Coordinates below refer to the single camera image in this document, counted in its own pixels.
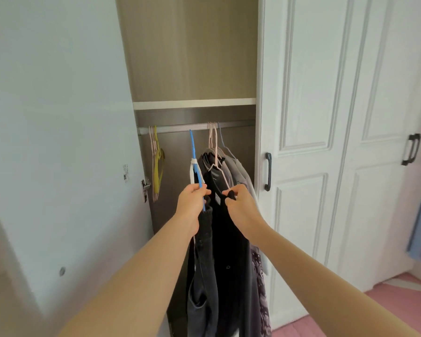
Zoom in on person's left hand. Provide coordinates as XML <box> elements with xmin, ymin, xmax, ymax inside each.
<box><xmin>175</xmin><ymin>183</ymin><xmax>212</xmax><ymax>238</ymax></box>

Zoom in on person's right hand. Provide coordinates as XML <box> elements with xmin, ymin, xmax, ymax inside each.
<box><xmin>221</xmin><ymin>184</ymin><xmax>269</xmax><ymax>242</ymax></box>

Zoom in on blue clothes hanger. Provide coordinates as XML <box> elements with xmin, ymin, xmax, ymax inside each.
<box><xmin>189</xmin><ymin>129</ymin><xmax>206</xmax><ymax>212</ymax></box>

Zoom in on black garment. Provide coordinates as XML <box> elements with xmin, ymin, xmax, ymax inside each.
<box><xmin>199</xmin><ymin>151</ymin><xmax>264</xmax><ymax>337</ymax></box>

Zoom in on dark grey jeans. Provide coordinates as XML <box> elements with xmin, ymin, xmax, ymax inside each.
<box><xmin>187</xmin><ymin>197</ymin><xmax>221</xmax><ymax>337</ymax></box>

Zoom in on person's right forearm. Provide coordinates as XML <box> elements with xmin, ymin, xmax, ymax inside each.
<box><xmin>247</xmin><ymin>223</ymin><xmax>421</xmax><ymax>337</ymax></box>

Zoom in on person's left forearm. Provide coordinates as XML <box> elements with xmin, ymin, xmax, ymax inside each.
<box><xmin>58</xmin><ymin>215</ymin><xmax>196</xmax><ymax>337</ymax></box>

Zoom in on pink hangers with clothes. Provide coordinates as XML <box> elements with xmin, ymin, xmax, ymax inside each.
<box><xmin>206</xmin><ymin>123</ymin><xmax>232</xmax><ymax>190</ymax></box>

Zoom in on yellow clothes hanger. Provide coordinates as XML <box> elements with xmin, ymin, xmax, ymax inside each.
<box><xmin>152</xmin><ymin>125</ymin><xmax>166</xmax><ymax>194</ymax></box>

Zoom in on empty pink clothes hangers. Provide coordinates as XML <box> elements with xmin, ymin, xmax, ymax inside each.
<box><xmin>148</xmin><ymin>126</ymin><xmax>161</xmax><ymax>202</ymax></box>

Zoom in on grey-blue clothes hanger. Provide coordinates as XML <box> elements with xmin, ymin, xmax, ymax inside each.
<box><xmin>216</xmin><ymin>123</ymin><xmax>237</xmax><ymax>160</ymax></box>

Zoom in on white wardrobe shelf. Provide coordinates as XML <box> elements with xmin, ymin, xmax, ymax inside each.
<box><xmin>133</xmin><ymin>98</ymin><xmax>257</xmax><ymax>111</ymax></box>

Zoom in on white panelled wardrobe door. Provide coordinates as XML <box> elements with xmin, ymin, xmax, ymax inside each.
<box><xmin>255</xmin><ymin>0</ymin><xmax>395</xmax><ymax>331</ymax></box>
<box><xmin>327</xmin><ymin>0</ymin><xmax>421</xmax><ymax>292</ymax></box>

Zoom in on dark floral garment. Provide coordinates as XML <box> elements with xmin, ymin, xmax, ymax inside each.
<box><xmin>250</xmin><ymin>244</ymin><xmax>272</xmax><ymax>337</ymax></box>

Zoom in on open white wardrobe door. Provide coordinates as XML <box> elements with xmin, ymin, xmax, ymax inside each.
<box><xmin>0</xmin><ymin>0</ymin><xmax>154</xmax><ymax>327</ymax></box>

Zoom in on white sheet on floor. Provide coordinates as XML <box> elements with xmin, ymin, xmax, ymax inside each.
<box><xmin>382</xmin><ymin>278</ymin><xmax>421</xmax><ymax>295</ymax></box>

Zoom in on white garment strap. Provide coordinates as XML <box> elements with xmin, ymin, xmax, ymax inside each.
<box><xmin>189</xmin><ymin>158</ymin><xmax>199</xmax><ymax>188</ymax></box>

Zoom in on black door handle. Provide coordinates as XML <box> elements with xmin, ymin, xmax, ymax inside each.
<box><xmin>401</xmin><ymin>133</ymin><xmax>421</xmax><ymax>167</ymax></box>
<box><xmin>264</xmin><ymin>152</ymin><xmax>272</xmax><ymax>192</ymax></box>

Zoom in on metal hanging rail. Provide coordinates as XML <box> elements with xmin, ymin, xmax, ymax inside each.
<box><xmin>138</xmin><ymin>121</ymin><xmax>256</xmax><ymax>136</ymax></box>

